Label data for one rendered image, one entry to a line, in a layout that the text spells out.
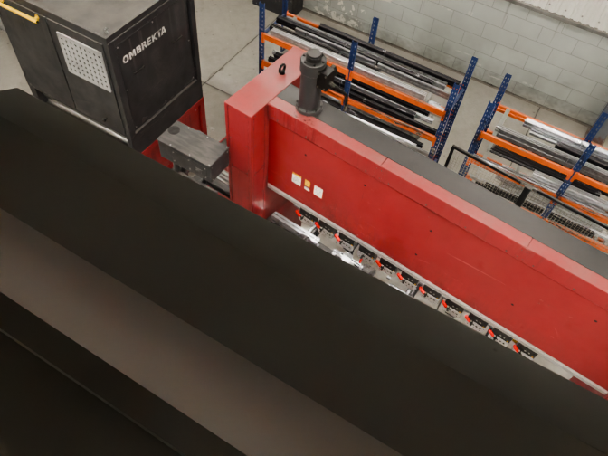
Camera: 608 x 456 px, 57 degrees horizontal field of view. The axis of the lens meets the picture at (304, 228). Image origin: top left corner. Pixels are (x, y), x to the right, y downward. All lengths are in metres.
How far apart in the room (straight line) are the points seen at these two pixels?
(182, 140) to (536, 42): 5.12
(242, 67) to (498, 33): 3.44
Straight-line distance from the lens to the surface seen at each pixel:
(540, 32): 8.02
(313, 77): 3.87
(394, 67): 6.00
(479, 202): 3.83
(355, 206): 4.30
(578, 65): 8.14
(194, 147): 4.36
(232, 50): 8.45
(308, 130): 4.05
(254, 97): 4.21
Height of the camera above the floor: 5.08
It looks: 54 degrees down
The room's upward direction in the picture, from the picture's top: 7 degrees clockwise
